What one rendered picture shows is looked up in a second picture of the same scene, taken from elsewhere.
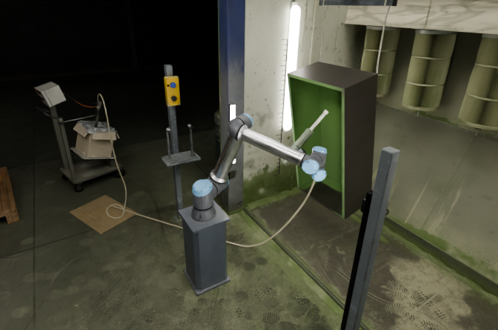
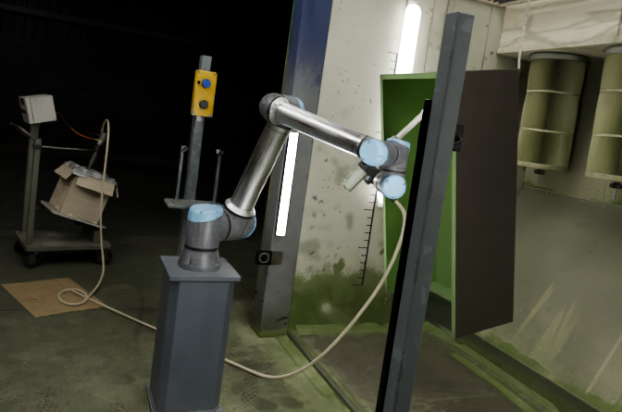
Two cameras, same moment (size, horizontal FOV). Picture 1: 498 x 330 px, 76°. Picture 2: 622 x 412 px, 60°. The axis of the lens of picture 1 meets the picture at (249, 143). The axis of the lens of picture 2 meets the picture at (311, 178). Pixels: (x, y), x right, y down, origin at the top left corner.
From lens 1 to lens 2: 0.94 m
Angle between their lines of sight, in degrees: 19
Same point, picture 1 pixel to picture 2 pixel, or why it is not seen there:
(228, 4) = not seen: outside the picture
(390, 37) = (568, 70)
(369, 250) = (424, 209)
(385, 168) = (450, 42)
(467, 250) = not seen: outside the picture
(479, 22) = not seen: outside the picture
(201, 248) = (179, 318)
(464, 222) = not seen: outside the picture
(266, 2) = not seen: outside the picture
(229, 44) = (302, 37)
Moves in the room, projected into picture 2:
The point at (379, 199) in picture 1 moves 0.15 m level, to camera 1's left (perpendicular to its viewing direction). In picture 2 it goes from (440, 103) to (377, 94)
